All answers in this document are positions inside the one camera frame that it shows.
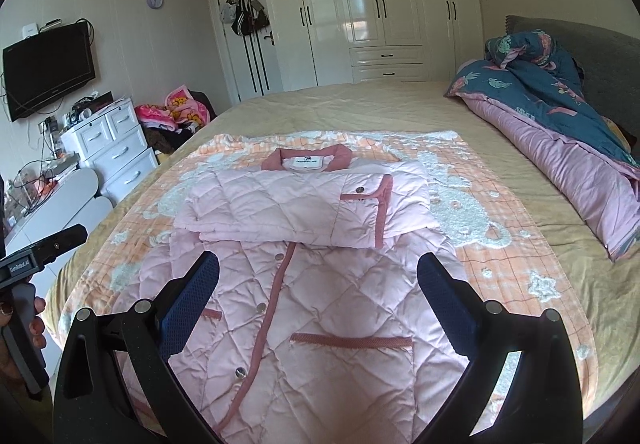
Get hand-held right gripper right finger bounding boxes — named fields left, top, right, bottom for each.
left=416, top=251, right=583, bottom=444

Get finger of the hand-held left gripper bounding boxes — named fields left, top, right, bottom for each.
left=31, top=223, right=89, bottom=269

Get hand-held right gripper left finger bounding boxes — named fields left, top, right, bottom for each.
left=52, top=251, right=236, bottom=444

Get pink quilted jacket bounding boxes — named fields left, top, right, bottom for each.
left=117, top=146, right=471, bottom=444

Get dark clothes pile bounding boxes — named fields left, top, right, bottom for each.
left=145, top=121, right=201, bottom=156

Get person's left hand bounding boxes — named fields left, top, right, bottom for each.
left=0, top=296, right=48, bottom=385

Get white rounded panel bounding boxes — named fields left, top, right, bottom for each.
left=5, top=168, right=99, bottom=255
left=40, top=196, right=113, bottom=275

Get orange plaid blanket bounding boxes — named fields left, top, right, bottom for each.
left=57, top=129, right=598, bottom=425

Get white drawer cabinet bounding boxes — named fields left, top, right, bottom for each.
left=61, top=96, right=160, bottom=205

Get black television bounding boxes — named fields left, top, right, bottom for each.
left=2, top=21, right=97, bottom=122

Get pink cartoon blanket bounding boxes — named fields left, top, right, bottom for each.
left=135, top=86, right=211, bottom=132

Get bed with beige sheet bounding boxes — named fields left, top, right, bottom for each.
left=42, top=80, right=640, bottom=444

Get white door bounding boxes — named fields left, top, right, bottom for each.
left=207, top=0, right=283, bottom=107

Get blue floral quilt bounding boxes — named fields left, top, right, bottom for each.
left=444, top=29, right=640, bottom=261

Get hanging bags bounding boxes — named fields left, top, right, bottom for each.
left=220, top=0, right=271, bottom=36

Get grey headboard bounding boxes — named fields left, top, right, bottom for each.
left=504, top=15, right=640, bottom=155

